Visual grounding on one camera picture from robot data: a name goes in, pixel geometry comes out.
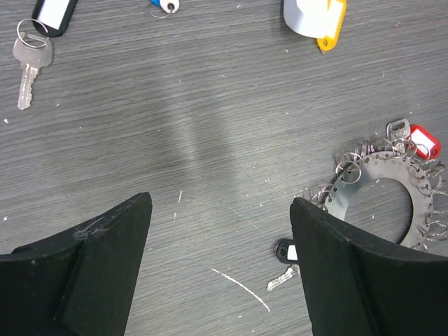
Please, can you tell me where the blue key tag with key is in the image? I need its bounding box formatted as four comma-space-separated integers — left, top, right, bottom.
149, 0, 181, 19

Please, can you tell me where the metal disc keyring organizer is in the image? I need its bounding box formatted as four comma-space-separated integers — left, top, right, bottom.
310, 139, 447, 252

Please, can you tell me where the white clothes rack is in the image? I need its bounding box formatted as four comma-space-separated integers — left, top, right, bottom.
283, 0, 328, 39

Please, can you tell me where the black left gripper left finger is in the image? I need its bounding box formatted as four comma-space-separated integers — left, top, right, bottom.
1, 192, 153, 335

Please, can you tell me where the key with red tag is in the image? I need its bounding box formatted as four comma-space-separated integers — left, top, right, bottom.
386, 119, 442, 160

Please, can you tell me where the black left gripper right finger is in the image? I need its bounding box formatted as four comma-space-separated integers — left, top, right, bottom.
290, 197, 447, 335

